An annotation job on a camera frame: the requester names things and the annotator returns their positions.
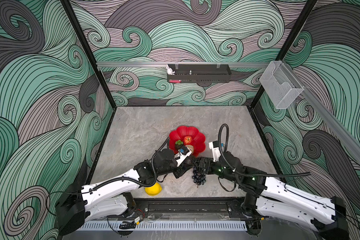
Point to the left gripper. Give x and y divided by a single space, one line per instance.
180 170

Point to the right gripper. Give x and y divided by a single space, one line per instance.
204 164

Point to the cream fake pear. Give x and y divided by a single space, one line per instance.
190 148

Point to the dark purple fake grapes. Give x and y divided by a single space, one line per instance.
199 178

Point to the red flower-shaped fruit bowl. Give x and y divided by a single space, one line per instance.
198 142

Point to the small yellow fake pear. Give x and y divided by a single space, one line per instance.
188 140

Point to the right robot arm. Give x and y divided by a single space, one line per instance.
266 196

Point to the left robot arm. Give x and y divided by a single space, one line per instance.
78 204

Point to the yellow fake lemon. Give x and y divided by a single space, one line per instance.
153 190

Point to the white rabbit figurine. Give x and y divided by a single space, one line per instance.
170 71

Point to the black wall shelf tray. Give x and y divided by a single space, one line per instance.
201 74

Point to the aluminium wall rail back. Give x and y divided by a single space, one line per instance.
140 64

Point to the clear acrylic wall box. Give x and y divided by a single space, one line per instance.
281 84

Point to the white slotted cable duct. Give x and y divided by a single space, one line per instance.
232 226

